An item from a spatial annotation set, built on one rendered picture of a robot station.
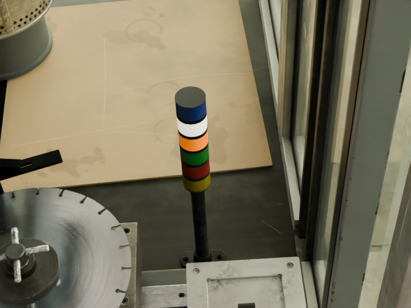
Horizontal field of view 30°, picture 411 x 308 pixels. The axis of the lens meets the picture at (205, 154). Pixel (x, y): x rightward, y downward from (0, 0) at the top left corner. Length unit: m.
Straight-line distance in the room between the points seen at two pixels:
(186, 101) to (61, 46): 0.82
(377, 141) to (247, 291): 0.58
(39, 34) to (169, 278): 0.69
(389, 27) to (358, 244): 0.27
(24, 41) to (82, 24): 0.21
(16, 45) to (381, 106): 1.23
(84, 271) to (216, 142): 0.52
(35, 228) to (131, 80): 0.60
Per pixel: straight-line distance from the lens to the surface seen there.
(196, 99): 1.10
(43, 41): 1.83
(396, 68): 0.62
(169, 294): 1.37
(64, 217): 1.25
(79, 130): 1.66
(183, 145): 1.15
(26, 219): 1.27
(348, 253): 0.80
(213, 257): 1.41
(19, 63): 1.80
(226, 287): 1.21
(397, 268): 0.67
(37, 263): 1.20
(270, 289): 1.21
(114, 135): 1.63
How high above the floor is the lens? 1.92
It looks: 48 degrees down
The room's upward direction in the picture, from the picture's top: 4 degrees counter-clockwise
